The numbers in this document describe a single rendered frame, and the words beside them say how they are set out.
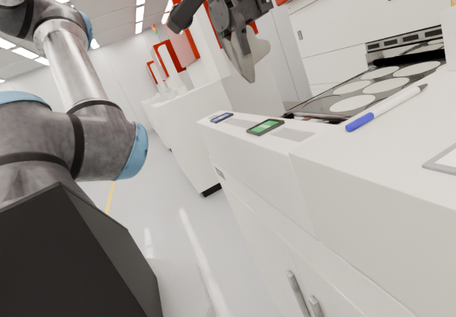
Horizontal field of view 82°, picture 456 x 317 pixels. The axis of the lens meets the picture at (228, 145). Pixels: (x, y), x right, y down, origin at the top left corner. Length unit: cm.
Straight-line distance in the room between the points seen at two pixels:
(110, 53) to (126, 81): 83
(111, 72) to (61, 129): 800
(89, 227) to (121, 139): 22
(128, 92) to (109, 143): 793
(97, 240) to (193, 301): 18
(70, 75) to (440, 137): 60
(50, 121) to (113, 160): 11
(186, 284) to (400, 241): 30
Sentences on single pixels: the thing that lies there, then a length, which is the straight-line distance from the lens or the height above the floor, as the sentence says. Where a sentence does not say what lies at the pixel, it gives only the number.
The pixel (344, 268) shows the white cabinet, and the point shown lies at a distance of 41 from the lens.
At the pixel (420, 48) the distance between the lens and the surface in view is 95.
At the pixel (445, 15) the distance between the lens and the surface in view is 50.
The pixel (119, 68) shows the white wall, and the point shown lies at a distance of 845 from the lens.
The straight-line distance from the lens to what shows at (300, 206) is 41.
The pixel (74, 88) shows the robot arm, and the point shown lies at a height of 116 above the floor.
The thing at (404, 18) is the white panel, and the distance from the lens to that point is 97.
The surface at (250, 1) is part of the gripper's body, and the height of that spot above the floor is 117.
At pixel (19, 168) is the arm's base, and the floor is 108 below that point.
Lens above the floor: 110
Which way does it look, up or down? 17 degrees down
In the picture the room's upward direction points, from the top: 23 degrees counter-clockwise
